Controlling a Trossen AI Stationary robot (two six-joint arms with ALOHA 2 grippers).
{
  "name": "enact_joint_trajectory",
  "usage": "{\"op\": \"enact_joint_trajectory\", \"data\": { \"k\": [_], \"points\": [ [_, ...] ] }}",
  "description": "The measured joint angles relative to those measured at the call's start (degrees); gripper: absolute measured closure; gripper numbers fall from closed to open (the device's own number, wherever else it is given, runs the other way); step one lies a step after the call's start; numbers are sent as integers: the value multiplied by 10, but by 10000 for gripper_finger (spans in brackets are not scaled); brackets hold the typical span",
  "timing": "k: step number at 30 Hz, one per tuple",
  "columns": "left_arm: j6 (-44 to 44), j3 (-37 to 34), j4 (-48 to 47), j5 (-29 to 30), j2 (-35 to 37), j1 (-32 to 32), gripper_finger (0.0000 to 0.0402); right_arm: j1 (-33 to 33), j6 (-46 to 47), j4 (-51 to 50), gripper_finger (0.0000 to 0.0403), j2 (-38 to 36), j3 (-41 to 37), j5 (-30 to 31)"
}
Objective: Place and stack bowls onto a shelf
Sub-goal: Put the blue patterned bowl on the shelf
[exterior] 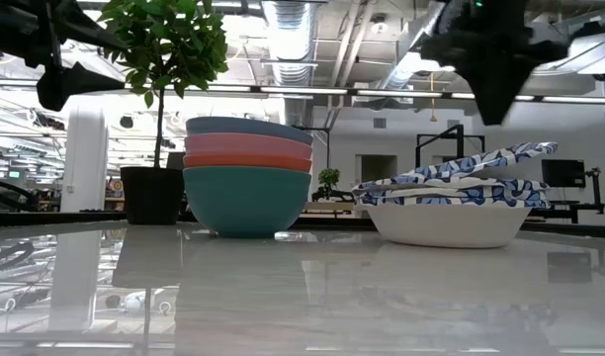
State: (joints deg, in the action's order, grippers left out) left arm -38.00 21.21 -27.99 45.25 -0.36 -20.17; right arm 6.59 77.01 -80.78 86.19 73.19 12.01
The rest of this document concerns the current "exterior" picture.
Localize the small bonsai plant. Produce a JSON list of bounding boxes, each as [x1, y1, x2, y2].
[[315, 167, 356, 203]]

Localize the orange plastic bowl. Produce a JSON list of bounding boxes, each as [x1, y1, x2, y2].
[[182, 152, 313, 174]]

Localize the white room pillar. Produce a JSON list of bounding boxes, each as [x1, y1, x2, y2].
[[59, 106, 110, 214]]

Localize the smooth silver ceiling duct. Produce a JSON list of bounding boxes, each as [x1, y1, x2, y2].
[[381, 19, 457, 94]]

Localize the black plant pot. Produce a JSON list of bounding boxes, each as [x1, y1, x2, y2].
[[119, 166, 186, 226]]

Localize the black office desk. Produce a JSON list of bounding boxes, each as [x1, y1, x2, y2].
[[527, 200, 605, 224]]

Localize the ribbed silver ceiling duct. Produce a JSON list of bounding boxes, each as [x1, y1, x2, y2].
[[260, 0, 317, 128]]

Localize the green leafy plant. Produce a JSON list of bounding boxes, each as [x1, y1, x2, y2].
[[97, 0, 229, 169]]

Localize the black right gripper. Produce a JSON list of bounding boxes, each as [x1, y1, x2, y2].
[[420, 0, 570, 127]]

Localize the pink plastic bowl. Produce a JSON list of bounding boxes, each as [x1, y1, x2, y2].
[[183, 132, 313, 160]]

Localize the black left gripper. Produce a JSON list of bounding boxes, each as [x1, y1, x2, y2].
[[0, 0, 130, 113]]

